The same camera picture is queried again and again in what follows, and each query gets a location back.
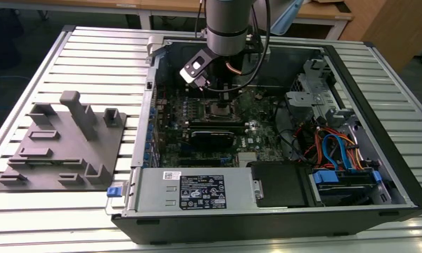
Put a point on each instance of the black plastic cover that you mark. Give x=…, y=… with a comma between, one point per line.
x=281, y=184

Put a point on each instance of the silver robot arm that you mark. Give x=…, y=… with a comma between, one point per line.
x=229, y=26

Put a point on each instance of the black PC case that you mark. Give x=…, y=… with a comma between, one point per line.
x=231, y=229

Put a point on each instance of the hard disk in blue carrier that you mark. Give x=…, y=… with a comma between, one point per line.
x=325, y=177

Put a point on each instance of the black RAM slot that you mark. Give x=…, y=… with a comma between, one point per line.
x=214, y=124
x=214, y=121
x=214, y=127
x=214, y=130

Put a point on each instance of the grey parts rack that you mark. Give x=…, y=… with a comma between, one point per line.
x=74, y=147

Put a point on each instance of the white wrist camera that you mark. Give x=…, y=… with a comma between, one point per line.
x=195, y=67

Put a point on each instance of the silver power supply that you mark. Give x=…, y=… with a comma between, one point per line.
x=155, y=189

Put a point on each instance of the wooden cabinet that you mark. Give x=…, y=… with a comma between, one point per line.
x=401, y=26

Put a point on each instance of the wooden desk white legs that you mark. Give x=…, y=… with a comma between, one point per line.
x=56, y=1
x=330, y=13

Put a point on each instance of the black expansion slot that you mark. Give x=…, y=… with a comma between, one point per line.
x=203, y=165
x=203, y=159

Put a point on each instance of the black graphics card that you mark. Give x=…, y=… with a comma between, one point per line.
x=211, y=139

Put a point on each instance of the blue case latch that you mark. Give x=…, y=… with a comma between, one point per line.
x=114, y=192

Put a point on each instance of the grey case latch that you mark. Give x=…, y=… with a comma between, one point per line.
x=155, y=43

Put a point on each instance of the small silver heat sink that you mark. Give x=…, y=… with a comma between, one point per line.
x=247, y=156

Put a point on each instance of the metal locking lever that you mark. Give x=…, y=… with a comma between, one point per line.
x=203, y=95

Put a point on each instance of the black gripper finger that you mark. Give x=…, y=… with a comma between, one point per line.
x=225, y=98

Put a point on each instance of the green motherboard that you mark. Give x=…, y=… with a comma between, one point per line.
x=263, y=131

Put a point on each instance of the CPU socket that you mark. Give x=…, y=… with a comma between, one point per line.
x=207, y=112

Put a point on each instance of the silver CPU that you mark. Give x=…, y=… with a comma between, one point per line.
x=217, y=110

